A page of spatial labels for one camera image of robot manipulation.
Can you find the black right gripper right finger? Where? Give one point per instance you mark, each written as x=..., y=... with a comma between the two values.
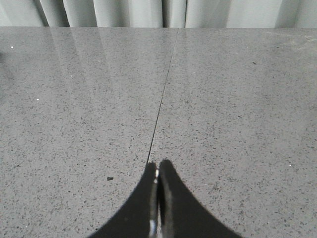
x=182, y=215

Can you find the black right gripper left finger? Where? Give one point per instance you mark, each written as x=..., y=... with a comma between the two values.
x=138, y=216

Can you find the grey pleated curtain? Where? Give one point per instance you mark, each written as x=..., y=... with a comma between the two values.
x=160, y=13

